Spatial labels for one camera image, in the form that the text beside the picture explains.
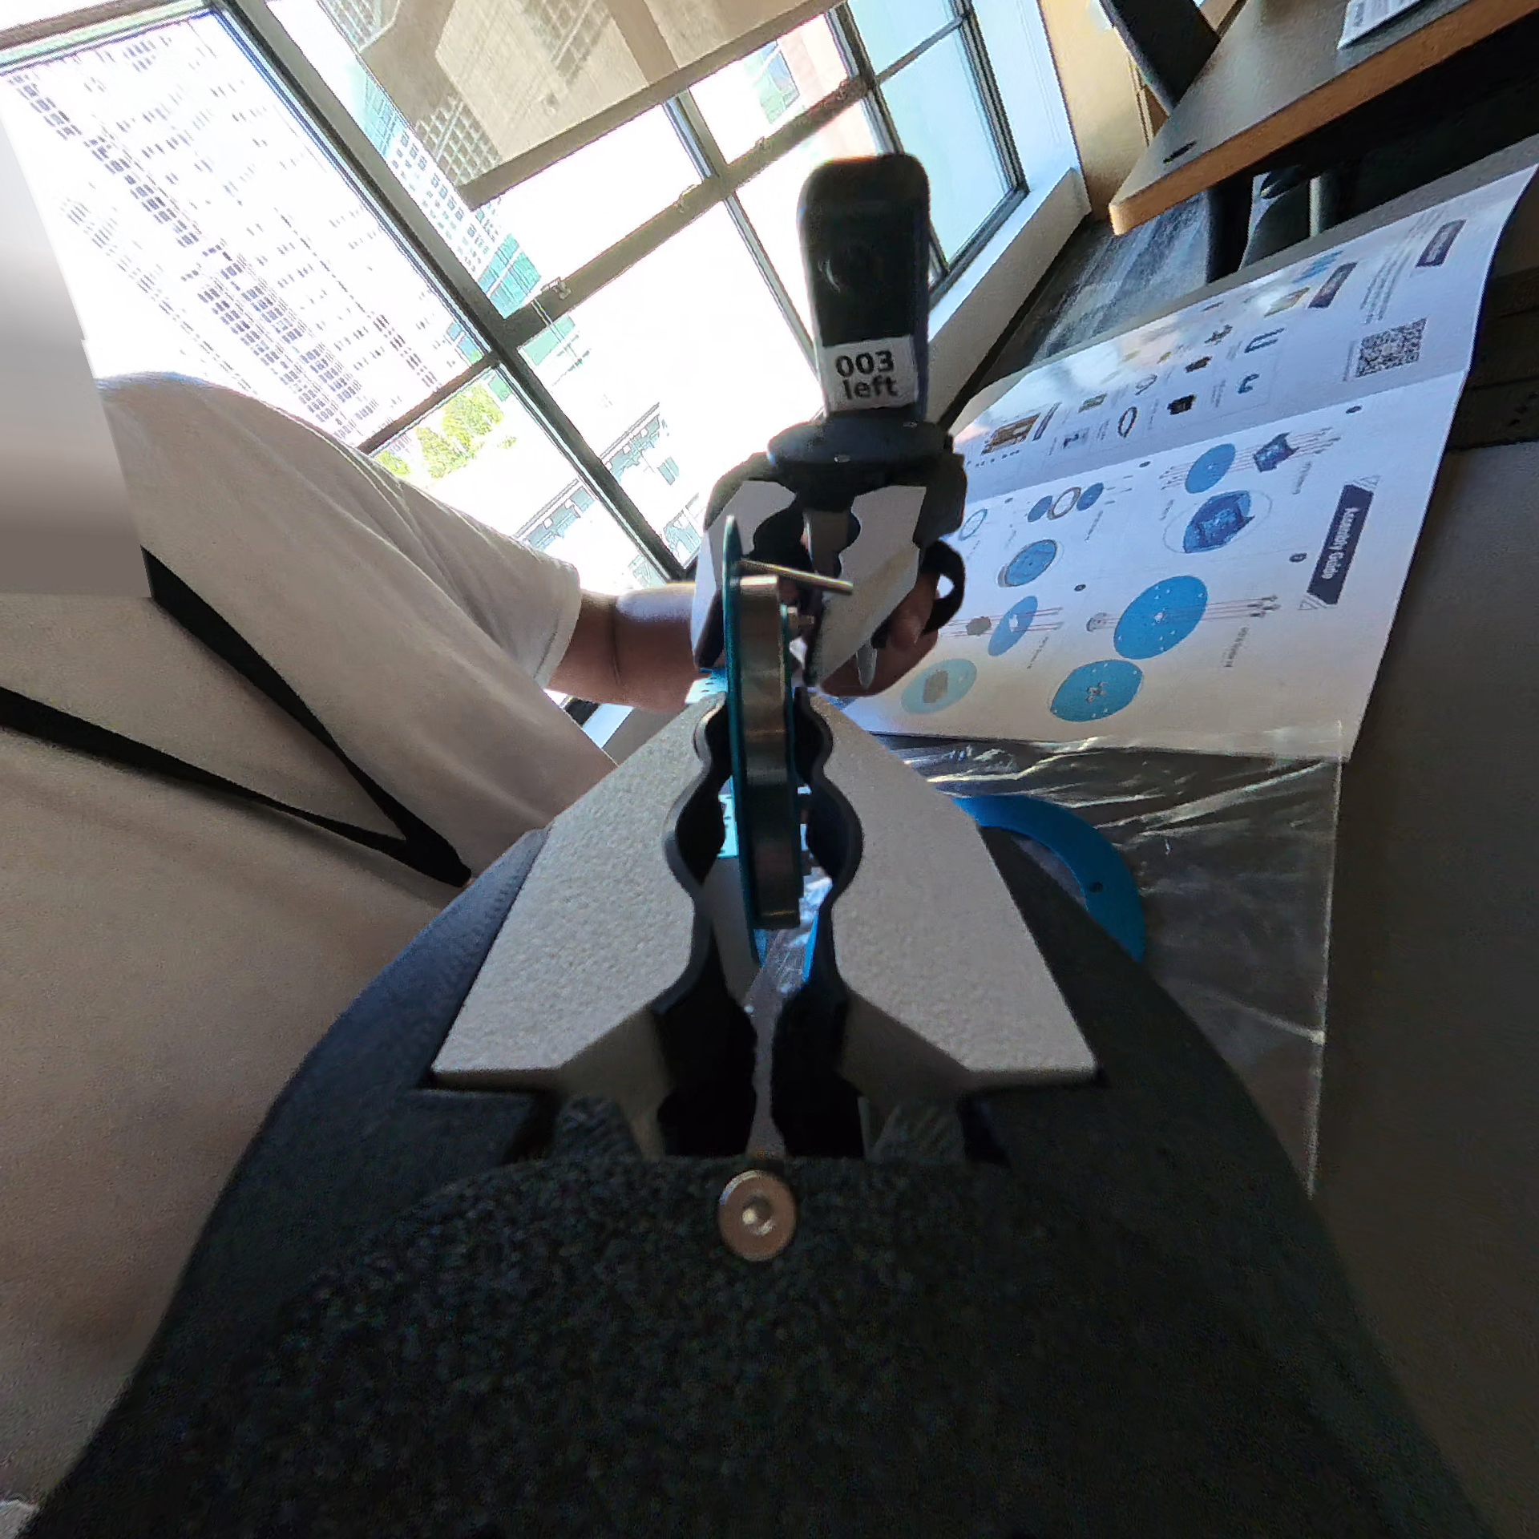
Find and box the person's left forearm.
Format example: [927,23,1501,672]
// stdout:
[556,583,722,714]

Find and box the blue metal ring plate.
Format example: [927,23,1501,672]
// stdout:
[943,792,1146,964]

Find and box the long metal screw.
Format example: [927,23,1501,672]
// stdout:
[738,555,858,596]

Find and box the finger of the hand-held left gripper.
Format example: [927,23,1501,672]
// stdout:
[798,478,935,689]
[691,478,807,672]

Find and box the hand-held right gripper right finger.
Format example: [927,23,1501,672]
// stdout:
[773,695,1102,1157]

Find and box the office window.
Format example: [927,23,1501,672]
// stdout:
[0,0,1030,728]

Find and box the white printed paper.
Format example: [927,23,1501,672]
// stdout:
[1338,0,1462,52]

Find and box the black flat plate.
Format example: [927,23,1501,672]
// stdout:
[1448,271,1539,453]

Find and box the clear plastic bag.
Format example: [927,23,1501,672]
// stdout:
[746,718,1342,1192]

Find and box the printed assembly guide sheet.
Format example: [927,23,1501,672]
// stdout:
[856,162,1539,761]

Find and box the beige roller blind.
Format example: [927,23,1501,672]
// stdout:
[337,0,848,209]

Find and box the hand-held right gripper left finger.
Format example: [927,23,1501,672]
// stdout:
[428,697,757,1157]

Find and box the blue round bearing base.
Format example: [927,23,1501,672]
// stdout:
[718,515,835,1005]

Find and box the wooden office table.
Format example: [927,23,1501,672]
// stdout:
[1106,0,1539,238]

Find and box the person's left hand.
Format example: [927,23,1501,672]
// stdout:
[823,575,945,701]

